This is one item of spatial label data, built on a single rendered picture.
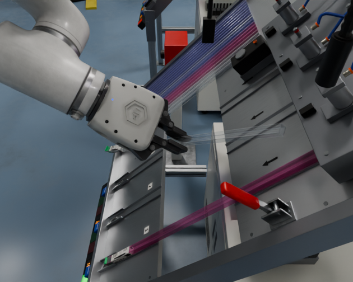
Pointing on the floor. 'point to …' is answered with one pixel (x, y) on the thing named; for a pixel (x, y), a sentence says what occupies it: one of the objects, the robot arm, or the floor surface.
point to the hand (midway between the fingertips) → (176, 141)
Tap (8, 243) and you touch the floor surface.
